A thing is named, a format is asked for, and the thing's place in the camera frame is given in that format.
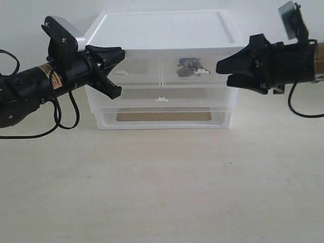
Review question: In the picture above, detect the bunch of keys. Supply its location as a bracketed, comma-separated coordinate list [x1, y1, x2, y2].
[177, 58, 204, 77]

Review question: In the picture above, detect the white plastic drawer cabinet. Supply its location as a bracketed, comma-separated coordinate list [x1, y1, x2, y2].
[86, 9, 244, 130]

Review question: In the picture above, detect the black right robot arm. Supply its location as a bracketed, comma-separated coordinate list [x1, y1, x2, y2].
[216, 34, 323, 95]

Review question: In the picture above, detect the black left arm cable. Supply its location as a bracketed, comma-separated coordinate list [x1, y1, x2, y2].
[0, 49, 80, 140]

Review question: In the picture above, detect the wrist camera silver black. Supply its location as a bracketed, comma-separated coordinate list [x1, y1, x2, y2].
[278, 1, 309, 42]
[42, 16, 86, 54]

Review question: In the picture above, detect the clear plastic container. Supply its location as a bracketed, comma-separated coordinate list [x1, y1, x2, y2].
[86, 86, 238, 112]
[94, 107, 232, 130]

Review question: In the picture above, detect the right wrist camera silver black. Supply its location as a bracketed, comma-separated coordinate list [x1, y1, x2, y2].
[278, 1, 309, 42]

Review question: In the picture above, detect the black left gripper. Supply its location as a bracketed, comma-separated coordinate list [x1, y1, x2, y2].
[48, 45, 126, 99]

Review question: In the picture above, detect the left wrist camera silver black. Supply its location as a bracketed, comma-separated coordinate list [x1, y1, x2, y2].
[42, 16, 86, 54]

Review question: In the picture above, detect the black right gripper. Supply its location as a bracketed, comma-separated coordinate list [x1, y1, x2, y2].
[216, 34, 317, 94]

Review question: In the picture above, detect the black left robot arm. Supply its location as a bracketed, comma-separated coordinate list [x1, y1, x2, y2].
[1, 45, 126, 128]

